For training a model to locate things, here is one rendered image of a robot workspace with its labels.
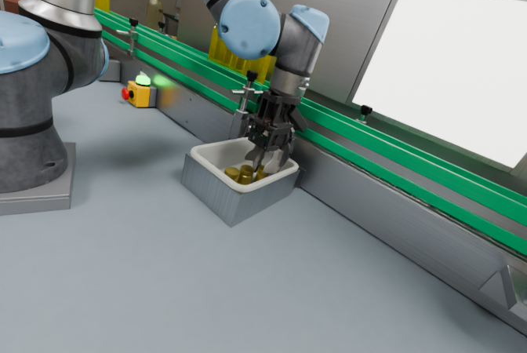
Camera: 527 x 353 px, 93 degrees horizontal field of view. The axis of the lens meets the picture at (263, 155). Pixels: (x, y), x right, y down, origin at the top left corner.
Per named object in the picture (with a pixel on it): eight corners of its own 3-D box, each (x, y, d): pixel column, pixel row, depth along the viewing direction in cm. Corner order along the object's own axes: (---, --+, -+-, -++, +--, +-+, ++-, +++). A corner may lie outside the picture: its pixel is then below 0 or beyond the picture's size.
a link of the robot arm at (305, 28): (285, 3, 48) (326, 18, 50) (269, 62, 53) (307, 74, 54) (292, -1, 41) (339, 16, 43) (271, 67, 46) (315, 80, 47)
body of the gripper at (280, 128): (241, 139, 55) (256, 85, 50) (265, 135, 62) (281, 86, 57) (267, 155, 51) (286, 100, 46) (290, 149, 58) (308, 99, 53)
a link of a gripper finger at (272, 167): (254, 185, 57) (260, 147, 54) (269, 179, 62) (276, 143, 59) (264, 191, 56) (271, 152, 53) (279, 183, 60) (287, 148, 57)
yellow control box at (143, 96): (155, 107, 92) (158, 88, 88) (135, 108, 86) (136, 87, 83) (145, 100, 95) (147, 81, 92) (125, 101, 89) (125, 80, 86)
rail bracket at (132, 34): (137, 58, 97) (139, 20, 91) (117, 56, 91) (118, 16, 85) (132, 56, 99) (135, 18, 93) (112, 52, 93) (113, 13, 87)
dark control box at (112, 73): (120, 82, 105) (121, 62, 101) (99, 81, 99) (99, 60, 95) (111, 76, 109) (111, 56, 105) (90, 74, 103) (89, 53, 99)
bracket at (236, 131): (259, 139, 77) (265, 118, 74) (237, 143, 69) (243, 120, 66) (250, 134, 78) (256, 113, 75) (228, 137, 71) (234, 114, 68)
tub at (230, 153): (291, 193, 66) (303, 165, 63) (231, 227, 49) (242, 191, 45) (245, 161, 75) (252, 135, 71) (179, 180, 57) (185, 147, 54)
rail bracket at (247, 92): (268, 117, 75) (281, 75, 70) (228, 121, 62) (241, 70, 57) (261, 113, 77) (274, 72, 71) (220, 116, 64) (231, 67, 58)
